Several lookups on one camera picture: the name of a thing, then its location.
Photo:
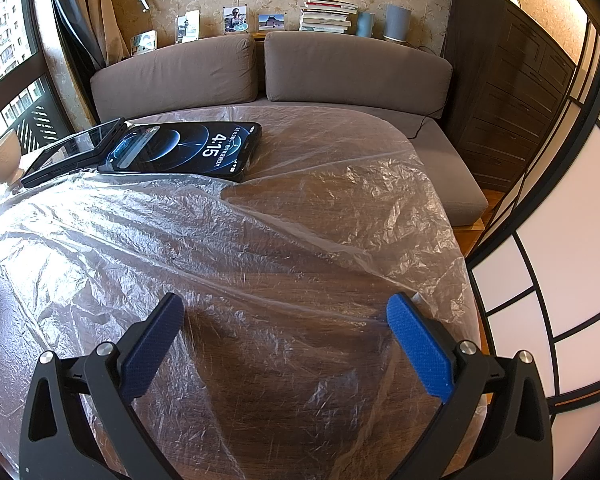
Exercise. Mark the black smartphone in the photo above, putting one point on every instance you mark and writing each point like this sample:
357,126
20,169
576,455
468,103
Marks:
180,150

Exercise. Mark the landscape photo frame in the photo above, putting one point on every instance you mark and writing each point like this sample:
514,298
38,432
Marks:
271,21

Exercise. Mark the clear upright photo frame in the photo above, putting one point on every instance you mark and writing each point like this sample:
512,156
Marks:
187,26

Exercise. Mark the portrait photo frame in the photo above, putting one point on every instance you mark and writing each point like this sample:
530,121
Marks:
235,19

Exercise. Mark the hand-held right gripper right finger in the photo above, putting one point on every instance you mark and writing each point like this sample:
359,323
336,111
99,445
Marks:
420,345

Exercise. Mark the black tablet with case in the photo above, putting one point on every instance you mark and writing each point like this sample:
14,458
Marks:
75,147

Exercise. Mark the white panel sliding door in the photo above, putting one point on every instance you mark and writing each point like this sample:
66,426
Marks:
560,270

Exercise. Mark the small teal cylinder speaker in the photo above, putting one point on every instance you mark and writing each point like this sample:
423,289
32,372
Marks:
365,25

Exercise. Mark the large grey cylinder speaker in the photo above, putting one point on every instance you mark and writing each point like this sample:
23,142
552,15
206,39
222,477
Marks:
396,22

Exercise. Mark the brown sofa seat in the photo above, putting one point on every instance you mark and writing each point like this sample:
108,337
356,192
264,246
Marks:
452,170

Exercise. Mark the brown sofa back cushion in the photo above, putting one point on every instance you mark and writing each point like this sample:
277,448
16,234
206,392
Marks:
175,77
355,70

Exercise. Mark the metal wall lamp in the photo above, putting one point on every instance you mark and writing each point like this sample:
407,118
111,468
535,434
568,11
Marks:
143,1

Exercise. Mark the stack of books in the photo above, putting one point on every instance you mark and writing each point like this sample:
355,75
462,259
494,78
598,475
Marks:
327,16

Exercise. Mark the rounded photo frame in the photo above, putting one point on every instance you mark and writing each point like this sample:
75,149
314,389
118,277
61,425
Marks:
144,42

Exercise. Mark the white cup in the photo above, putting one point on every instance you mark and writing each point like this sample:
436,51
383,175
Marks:
2,157

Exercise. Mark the black balcony railing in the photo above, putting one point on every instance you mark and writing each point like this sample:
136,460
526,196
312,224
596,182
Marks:
40,127

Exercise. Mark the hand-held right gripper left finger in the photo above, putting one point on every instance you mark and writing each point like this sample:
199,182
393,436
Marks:
152,345

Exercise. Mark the dark curtain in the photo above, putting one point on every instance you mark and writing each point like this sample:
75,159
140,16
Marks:
72,25

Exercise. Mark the beige curtain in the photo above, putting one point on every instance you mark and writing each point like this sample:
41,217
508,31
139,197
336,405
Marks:
95,10

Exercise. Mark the dark wooden cabinet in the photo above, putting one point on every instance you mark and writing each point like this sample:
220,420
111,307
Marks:
510,90

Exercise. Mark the clear plastic table cover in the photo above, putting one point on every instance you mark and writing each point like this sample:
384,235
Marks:
280,260

